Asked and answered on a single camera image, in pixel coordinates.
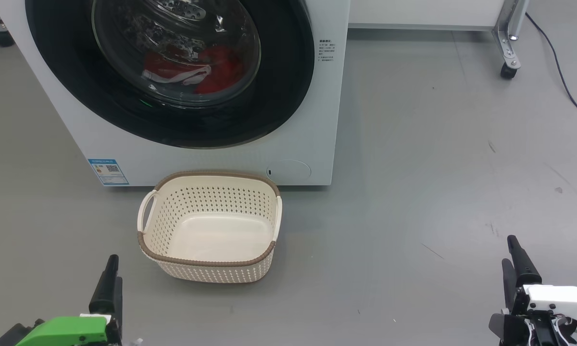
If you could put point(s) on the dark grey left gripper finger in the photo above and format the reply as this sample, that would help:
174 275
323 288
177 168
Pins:
119 307
105 298

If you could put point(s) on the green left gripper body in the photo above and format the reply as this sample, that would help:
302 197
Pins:
67 331

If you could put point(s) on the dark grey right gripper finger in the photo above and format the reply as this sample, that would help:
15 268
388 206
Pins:
525 269
509 283

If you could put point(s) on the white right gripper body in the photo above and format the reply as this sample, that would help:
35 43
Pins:
558 300

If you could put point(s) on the red jersey with white trim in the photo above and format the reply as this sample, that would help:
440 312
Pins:
166 67

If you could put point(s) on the grey washing machine door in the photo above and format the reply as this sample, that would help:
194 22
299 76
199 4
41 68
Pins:
57 57

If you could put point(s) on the red garment with black number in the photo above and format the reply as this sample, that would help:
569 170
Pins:
221 67

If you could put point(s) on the cream perforated laundry basket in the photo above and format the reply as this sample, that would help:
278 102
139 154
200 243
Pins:
216 240

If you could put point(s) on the white front-load washing machine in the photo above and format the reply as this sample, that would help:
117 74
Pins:
221 161

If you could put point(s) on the blue energy label sticker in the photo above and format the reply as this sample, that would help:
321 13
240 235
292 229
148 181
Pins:
108 172

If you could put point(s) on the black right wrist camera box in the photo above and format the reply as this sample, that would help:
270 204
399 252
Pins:
505 329

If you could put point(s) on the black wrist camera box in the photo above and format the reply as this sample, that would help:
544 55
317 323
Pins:
505 329
14 337

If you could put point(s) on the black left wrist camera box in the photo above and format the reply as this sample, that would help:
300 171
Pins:
14 337

